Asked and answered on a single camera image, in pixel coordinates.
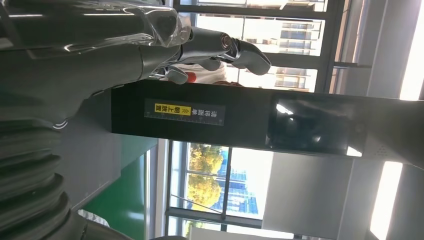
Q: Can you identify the yellow and black machine label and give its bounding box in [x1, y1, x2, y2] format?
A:
[143, 97, 227, 127]

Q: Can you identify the black inbound scanner machine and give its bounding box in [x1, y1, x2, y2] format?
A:
[58, 78, 424, 214]

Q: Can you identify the white plastic mailer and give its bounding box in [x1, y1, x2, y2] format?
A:
[77, 208, 111, 228]

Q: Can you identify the person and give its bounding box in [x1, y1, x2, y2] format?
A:
[158, 61, 245, 87]

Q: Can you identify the ceiling light panel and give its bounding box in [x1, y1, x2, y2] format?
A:
[398, 0, 424, 102]
[369, 161, 404, 240]

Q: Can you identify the green conveyor belt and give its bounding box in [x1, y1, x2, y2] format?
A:
[79, 145, 160, 240]

